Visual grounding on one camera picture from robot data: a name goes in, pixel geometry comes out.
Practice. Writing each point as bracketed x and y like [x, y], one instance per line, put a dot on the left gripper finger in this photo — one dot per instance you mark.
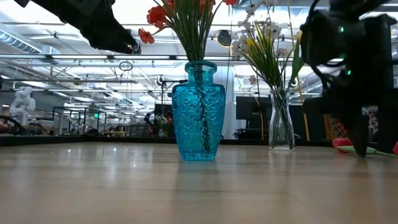
[115, 45]
[119, 32]

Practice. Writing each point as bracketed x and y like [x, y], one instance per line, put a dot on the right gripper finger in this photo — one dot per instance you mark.
[387, 127]
[361, 133]

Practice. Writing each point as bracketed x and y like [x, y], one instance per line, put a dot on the red artificial flower bunch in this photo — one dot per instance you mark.
[192, 31]

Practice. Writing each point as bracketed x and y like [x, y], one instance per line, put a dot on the blue cut glass vase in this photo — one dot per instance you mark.
[199, 124]

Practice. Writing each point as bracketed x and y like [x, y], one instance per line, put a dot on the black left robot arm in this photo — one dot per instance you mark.
[56, 6]

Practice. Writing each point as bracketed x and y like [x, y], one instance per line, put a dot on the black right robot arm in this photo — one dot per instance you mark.
[326, 37]

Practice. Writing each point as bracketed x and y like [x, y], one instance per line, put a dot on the clear glass vase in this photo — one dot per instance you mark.
[287, 133]

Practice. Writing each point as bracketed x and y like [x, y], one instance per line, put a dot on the background red flowers in vase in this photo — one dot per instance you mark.
[163, 121]

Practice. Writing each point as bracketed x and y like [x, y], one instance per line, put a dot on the white purple dotted cloth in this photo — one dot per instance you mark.
[371, 121]

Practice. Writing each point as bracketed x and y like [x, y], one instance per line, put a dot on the orange patterned cloth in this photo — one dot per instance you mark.
[334, 127]

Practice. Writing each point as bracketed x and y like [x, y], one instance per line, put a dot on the black partition panel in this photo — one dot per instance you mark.
[315, 127]

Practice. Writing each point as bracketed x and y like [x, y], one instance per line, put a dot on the black monitor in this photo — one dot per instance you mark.
[252, 109]

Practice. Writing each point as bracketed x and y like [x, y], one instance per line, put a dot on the white robot figure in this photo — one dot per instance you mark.
[21, 102]

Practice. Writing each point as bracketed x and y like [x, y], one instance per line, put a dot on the black metal table frame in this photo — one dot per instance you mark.
[62, 140]

